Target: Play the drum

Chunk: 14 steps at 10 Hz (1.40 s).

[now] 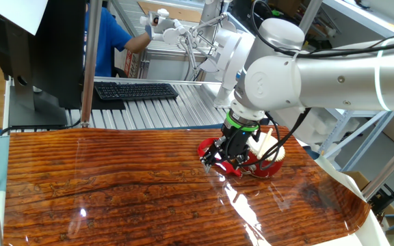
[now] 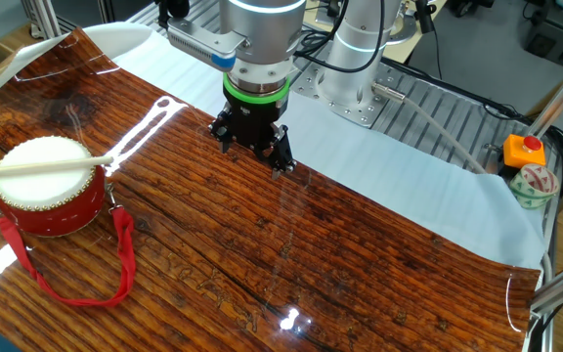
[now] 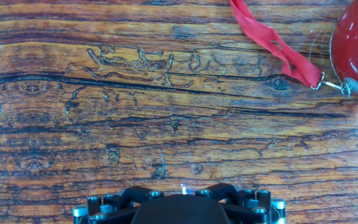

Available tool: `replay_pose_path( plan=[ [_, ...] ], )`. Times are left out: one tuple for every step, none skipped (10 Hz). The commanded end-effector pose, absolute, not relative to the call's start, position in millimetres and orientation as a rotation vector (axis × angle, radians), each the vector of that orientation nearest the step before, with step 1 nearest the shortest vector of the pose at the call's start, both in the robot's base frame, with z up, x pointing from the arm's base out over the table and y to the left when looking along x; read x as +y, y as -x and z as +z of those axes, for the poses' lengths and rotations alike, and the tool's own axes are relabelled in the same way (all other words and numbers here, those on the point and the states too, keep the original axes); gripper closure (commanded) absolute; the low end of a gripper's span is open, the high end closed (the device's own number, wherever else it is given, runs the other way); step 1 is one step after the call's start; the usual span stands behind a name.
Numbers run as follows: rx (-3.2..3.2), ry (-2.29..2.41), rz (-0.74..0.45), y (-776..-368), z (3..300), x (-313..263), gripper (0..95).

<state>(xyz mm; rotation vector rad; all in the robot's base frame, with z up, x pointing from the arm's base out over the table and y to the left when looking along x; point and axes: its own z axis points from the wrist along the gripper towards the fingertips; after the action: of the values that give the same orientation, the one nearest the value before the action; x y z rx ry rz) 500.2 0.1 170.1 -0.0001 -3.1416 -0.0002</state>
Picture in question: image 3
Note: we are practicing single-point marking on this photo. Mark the glossy wood grain mat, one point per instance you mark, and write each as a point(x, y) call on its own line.
point(135, 124)

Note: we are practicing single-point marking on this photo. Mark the red drum with white head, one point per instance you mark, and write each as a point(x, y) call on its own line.
point(350, 53)

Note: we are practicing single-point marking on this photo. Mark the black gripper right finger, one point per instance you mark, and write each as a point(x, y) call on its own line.
point(247, 207)

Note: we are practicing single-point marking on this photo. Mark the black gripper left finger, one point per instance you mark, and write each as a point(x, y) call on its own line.
point(110, 208)

